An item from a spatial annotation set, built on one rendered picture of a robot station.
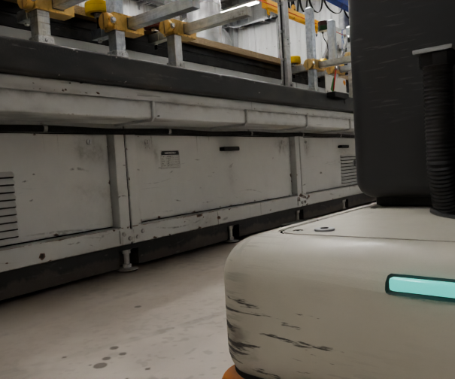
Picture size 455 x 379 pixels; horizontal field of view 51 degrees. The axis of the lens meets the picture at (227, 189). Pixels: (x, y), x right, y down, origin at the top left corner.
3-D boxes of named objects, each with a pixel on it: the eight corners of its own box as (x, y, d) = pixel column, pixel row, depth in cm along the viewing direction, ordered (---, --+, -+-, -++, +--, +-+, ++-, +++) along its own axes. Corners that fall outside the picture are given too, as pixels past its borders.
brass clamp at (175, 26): (198, 38, 168) (197, 24, 168) (171, 31, 157) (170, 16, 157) (185, 42, 172) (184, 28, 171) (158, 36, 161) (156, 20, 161)
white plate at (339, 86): (347, 96, 268) (346, 79, 267) (326, 93, 247) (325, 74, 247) (346, 97, 268) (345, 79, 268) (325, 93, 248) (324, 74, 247)
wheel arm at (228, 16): (252, 19, 150) (251, 5, 149) (246, 17, 147) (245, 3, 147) (155, 46, 176) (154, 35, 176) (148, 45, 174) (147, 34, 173)
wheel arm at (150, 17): (201, 12, 130) (199, -4, 130) (192, 9, 127) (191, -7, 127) (100, 44, 157) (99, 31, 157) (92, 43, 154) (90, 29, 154)
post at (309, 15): (318, 103, 243) (313, 7, 240) (315, 103, 240) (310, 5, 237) (312, 104, 245) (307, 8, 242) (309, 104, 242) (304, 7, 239)
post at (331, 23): (339, 108, 262) (335, 19, 260) (337, 107, 260) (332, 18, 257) (334, 109, 264) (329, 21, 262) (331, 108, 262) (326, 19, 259)
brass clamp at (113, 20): (145, 34, 148) (144, 18, 148) (110, 26, 138) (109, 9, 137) (132, 39, 152) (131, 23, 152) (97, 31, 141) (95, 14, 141)
